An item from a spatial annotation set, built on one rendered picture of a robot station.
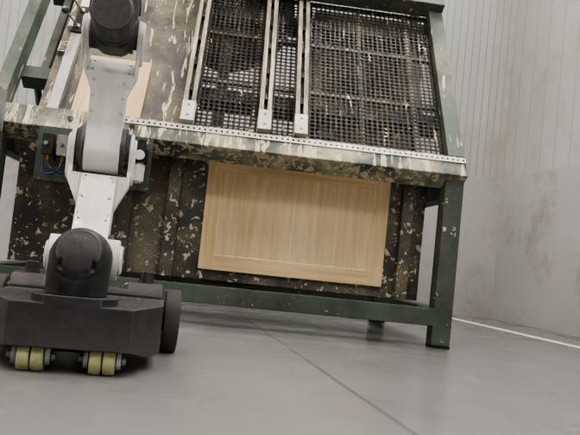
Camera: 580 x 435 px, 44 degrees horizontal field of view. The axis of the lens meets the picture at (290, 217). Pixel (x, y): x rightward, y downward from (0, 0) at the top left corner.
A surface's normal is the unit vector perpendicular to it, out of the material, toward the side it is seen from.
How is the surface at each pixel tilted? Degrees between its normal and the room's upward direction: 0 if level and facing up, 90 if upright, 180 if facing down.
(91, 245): 65
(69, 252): 76
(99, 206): 60
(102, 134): 86
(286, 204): 90
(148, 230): 90
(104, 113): 100
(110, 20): 90
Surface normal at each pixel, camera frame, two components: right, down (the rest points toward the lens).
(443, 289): 0.10, -0.05
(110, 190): 0.23, -0.54
